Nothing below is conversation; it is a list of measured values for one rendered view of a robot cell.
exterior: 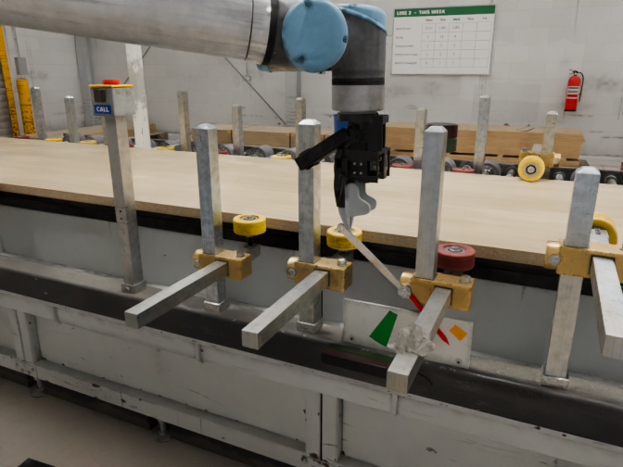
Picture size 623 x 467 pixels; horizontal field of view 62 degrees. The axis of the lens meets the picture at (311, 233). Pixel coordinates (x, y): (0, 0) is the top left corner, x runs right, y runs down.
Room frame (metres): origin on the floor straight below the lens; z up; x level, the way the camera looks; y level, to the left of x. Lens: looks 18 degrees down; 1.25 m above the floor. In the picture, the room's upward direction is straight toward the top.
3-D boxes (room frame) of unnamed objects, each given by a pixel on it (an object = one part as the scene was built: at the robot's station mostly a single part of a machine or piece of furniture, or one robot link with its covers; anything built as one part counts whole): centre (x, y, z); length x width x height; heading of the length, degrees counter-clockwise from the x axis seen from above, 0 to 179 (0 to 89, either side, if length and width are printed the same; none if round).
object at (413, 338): (0.69, -0.16, 0.87); 0.09 x 0.07 x 0.02; 155
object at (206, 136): (1.15, 0.23, 0.90); 0.04 x 0.04 x 0.48; 65
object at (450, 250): (0.99, -0.29, 0.85); 0.08 x 0.08 x 0.11
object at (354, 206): (0.90, -0.08, 1.02); 0.06 x 0.03 x 0.09; 65
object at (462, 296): (0.93, -0.24, 0.85); 0.14 x 0.06 x 0.05; 65
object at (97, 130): (8.73, 3.65, 0.23); 2.41 x 0.77 x 0.17; 159
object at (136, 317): (1.04, 0.24, 0.82); 0.44 x 0.03 x 0.04; 155
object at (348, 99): (0.92, -0.08, 1.20); 0.10 x 0.09 x 0.05; 155
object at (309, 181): (1.04, 0.00, 0.92); 0.04 x 0.04 x 0.48; 65
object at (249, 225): (1.22, 0.15, 0.85); 0.08 x 0.08 x 0.11
